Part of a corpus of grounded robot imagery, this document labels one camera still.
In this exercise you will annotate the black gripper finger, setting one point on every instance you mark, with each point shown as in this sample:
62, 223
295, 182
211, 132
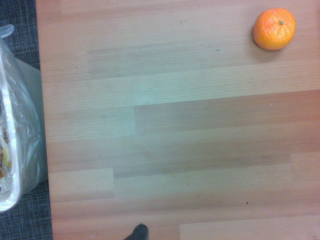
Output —
139, 232

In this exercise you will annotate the orange tangerine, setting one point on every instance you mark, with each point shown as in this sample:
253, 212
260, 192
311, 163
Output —
274, 28

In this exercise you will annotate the white plastic trash bin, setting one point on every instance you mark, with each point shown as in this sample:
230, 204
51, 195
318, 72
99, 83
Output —
25, 112

